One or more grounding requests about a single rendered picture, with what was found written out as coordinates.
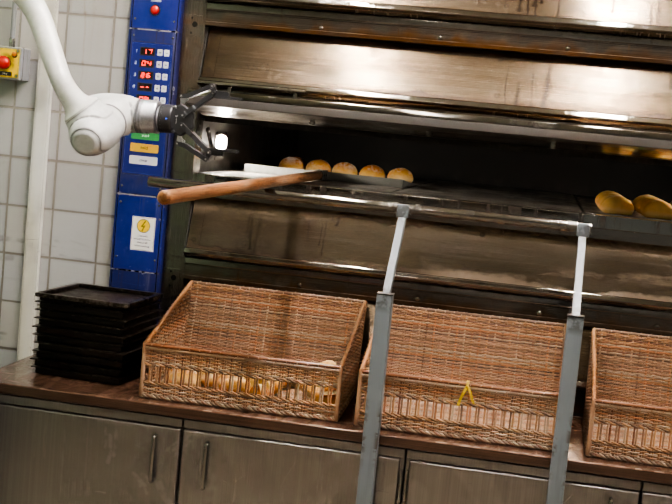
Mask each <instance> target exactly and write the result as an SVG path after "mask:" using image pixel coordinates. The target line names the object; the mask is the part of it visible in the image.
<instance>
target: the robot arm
mask: <svg viewBox="0 0 672 504"><path fill-rule="evenodd" d="M13 1H14V2H15V4H16V5H17V6H18V7H19V8H20V10H21V11H22V12H23V14H24V15H25V17H26V19H27V21H28V23H29V25H30V28H31V30H32V33H33V36H34V38H35V41H36V44H37V47H38V50H39V53H40V55H41V58H42V61H43V64H44V67H45V69H46V72H47V75H48V78H49V80H50V83H51V85H52V87H53V89H54V91H55V93H56V95H57V97H58V99H59V100H60V102H61V104H62V106H63V108H64V110H65V120H64V122H65V123H66V125H67V128H68V132H69V141H70V144H71V146H72V147H73V149H74V150H75V151H76V152H77V153H79V154H81V155H83V156H88V157H92V156H98V155H101V154H103V153H105V152H107V151H108V150H110V149H111V148H112V147H114V146H115V145H116V144H117V143H118V141H119V140H120V139H121V137H123V136H127V135H129V134H130V133H141V134H142V133H144V134H150V133H154V134H159V133H160V132H161V133H172V134H176V135H178V137H177V141H176V142H175V145H176V146H179V147H183V148H185V149H186V150H188V151H189V152H191V153H192V154H194V155H195V156H197V157H199V158H200V159H202V160H203V161H205V162H208V161H210V158H211V156H212V155H214V156H224V153H225V152H228V153H239V150H230V149H220V148H209V147H208V146H207V145H206V144H205V143H204V142H203V141H202V140H201V138H200V137H199V136H198V135H197V134H196V133H195V132H194V131H193V129H194V127H195V119H196V115H195V113H194V112H196V111H197V110H198V109H199V108H201V107H202V106H203V105H205V104H206V103H207V102H209V101H210V100H212V99H213V98H214V97H215V98H216V99H226V100H237V101H243V99H244V98H238V97H229V96H230V93H228V92H222V91H217V88H216V85H215V84H209V85H207V86H204V87H202V88H199V89H197V90H194V91H192V92H190V93H185V94H179V98H180V104H179V105H170V104H162V103H161V102H160V101H157V100H146V99H138V98H135V97H132V96H129V95H124V94H114V93H100V94H94V95H90V96H88V95H86V94H84V93H83V92H82V91H81V90H80V89H79V87H78V86H77V85H76V83H75V82H74V80H73V78H72V76H71V74H70V72H69V69H68V66H67V63H66V60H65V56H64V53H63V50H62V47H61V43H60V40H59V37H58V34H57V30H56V27H55V24H54V21H53V19H52V16H51V13H50V11H49V9H48V7H47V5H46V3H45V1H44V0H13ZM210 90H211V93H209V94H208V95H206V96H205V97H204V98H202V99H201V100H200V101H198V102H197V103H195V104H194V105H192V106H191V107H188V106H187V105H185V102H187V101H188V100H189V98H193V97H195V96H198V95H200V94H203V93H205V92H208V91H210ZM185 134H188V135H189V136H190V137H191V138H192V139H193V140H194V141H195V142H196V143H197V144H198V145H199V146H200V147H201V149H202V150H203V151H204V152H205V153H206V155H205V154H203V153H202V152H200V151H198V150H197V149H195V148H194V147H192V146H191V145H189V144H187V143H185V140H184V139H183V138H182V136H184V135H185Z"/></svg>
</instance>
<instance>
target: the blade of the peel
mask: <svg viewBox="0 0 672 504"><path fill-rule="evenodd" d="M311 171H313V170H304V169H294V168H284V167H274V166H265V165H255V164H245V167H244V172H252V173H262V174H272V175H287V174H295V173H303V172H311ZM327 180H330V181H340V182H349V183H359V184H369V185H378V186H388V187H398V188H404V187H407V186H410V185H413V183H410V182H407V181H405V180H402V179H392V178H382V177H372V176H362V175H353V174H343V173H333V172H328V174H327Z"/></svg>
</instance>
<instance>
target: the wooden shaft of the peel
mask: <svg viewBox="0 0 672 504"><path fill-rule="evenodd" d="M321 178H322V172H321V171H311V172H303V173H295V174H287V175H279V176H271V177H263V178H256V179H248V180H240V181H232V182H224V183H216V184H208V185H200V186H192V187H184V188H176V189H168V190H162V191H160V192H159V193H158V195H157V200H158V202H159V203H160V204H162V205H169V204H175V203H181V202H187V201H193V200H199V199H205V198H211V197H217V196H223V195H229V194H235V193H241V192H247V191H253V190H259V189H265V188H271V187H277V186H283V185H289V184H295V183H301V182H307V181H313V180H319V179H321Z"/></svg>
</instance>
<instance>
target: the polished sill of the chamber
mask: <svg viewBox="0 0 672 504"><path fill-rule="evenodd" d="M248 179H256V178H247V177H238V176H228V175H218V174H209V173H199V172H197V173H193V175H192V181H202V182H211V183H224V182H232V181H240V180H248ZM268 189H278V190H287V191H297V192H306V193H316V194H325V195H335V196H344V197H354V198H363V199H373V200H382V201H392V202H401V203H411V204H420V205H430V206H439V207H449V208H458V209H468V210H477V211H487V212H496V213H506V214H515V215H525V216H534V217H544V218H553V219H563V220H572V221H582V222H591V223H592V225H591V228H597V229H606V230H616V231H625V232H635V233H644V234H654V235H663V236H672V222H670V221H661V220H651V219H641V218H632V217H622V216H612V215H603V214H593V213H584V212H574V211H564V210H555V209H545V208H536V207H526V206H516V205H507V204H497V203H488V202H478V201H468V200H459V199H449V198H439V197H430V196H420V195H411V194H401V193H391V192H382V191H372V190H363V189H353V188H343V187H334V186H324V185H315V184H305V183H295V184H289V185H283V186H277V187H271V188H268Z"/></svg>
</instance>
